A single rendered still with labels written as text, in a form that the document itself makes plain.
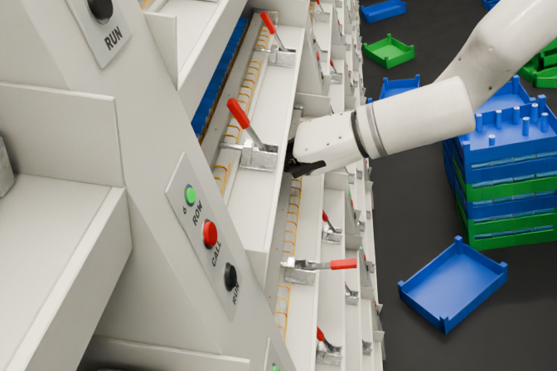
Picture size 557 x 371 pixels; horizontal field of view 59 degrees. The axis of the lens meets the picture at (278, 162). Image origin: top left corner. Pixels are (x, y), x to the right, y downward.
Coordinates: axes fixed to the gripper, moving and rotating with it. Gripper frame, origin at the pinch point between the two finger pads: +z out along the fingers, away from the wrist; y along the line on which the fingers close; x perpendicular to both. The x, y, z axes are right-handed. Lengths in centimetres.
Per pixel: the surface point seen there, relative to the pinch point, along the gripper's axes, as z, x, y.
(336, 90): 1, 26, -71
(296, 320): -4.0, 7.7, 26.4
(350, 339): 3.1, 46.9, 2.2
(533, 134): -51, 66, -77
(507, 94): -51, 74, -117
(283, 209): -1.6, 3.5, 8.9
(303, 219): -3.4, 7.3, 7.9
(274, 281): -2.2, 3.9, 22.8
